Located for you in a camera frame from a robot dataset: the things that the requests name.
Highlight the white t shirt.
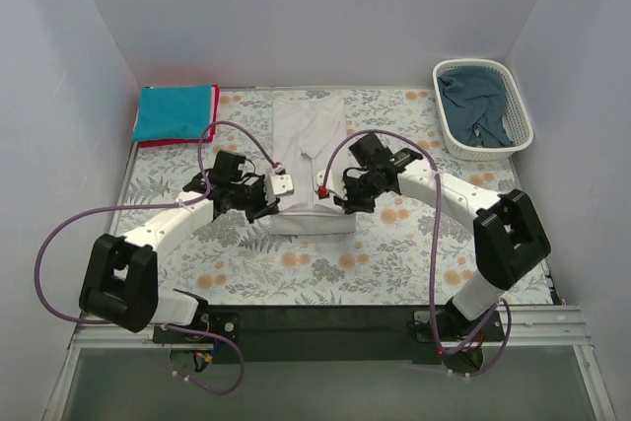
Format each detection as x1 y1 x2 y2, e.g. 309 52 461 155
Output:
270 96 356 236

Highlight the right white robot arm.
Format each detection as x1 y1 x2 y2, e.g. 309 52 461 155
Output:
314 129 551 342

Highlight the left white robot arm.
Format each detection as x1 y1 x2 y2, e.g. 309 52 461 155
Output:
79 152 294 342

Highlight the floral patterned table mat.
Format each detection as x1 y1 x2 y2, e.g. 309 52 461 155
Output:
98 87 554 307

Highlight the folded red t shirt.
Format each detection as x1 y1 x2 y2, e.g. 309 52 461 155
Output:
137 84 221 149

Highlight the folded teal t shirt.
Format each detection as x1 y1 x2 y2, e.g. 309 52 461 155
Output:
131 85 218 143

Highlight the dark teal t shirt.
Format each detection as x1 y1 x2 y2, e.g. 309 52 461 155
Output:
438 66 514 148

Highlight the white plastic laundry basket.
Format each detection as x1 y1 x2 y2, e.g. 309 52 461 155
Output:
432 58 533 162

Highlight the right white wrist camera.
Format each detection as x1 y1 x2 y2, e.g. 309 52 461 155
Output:
313 170 346 200

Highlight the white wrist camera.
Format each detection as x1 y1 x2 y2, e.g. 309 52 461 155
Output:
264 173 295 202
313 170 346 200

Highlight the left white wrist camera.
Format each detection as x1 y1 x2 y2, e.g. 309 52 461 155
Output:
264 173 295 202

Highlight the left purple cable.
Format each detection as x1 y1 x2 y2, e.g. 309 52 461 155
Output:
34 120 246 397

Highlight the aluminium rail frame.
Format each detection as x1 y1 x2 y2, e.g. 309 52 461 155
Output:
44 306 614 420

